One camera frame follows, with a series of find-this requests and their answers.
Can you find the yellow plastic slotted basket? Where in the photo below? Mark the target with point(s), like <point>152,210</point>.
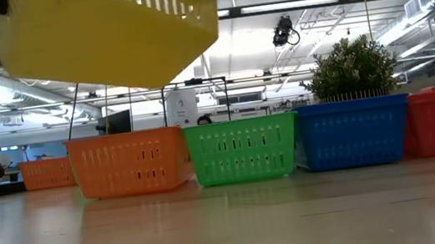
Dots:
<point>105,40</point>

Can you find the orange plastic slotted basket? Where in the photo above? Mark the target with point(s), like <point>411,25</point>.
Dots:
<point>122,167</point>
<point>45,174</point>

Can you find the green plant in ribbed pot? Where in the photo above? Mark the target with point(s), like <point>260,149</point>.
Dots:
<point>351,70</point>

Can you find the white cylindrical tank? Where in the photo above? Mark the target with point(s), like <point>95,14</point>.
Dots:
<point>181,107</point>

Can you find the person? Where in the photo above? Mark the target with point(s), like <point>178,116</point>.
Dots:
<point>204,120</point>

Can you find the black background monitor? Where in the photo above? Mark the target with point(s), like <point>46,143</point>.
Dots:
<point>116,122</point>

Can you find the green plastic slotted basket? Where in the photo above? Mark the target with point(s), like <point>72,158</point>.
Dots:
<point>242,152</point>

